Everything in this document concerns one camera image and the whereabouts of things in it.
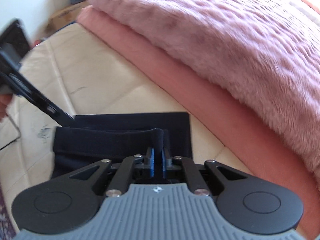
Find black pants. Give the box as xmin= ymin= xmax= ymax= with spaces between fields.
xmin=51 ymin=112 xmax=193 ymax=178

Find person's left hand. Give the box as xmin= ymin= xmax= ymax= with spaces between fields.
xmin=0 ymin=94 xmax=12 ymax=121

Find cardboard box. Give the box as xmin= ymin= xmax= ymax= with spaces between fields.
xmin=47 ymin=1 xmax=88 ymax=32

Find salmon pink bed sheet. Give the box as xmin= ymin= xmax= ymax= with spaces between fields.
xmin=77 ymin=6 xmax=319 ymax=239

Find pink fluffy blanket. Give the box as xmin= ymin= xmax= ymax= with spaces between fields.
xmin=88 ymin=0 xmax=319 ymax=177

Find black cable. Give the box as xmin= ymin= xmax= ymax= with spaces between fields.
xmin=0 ymin=113 xmax=21 ymax=151

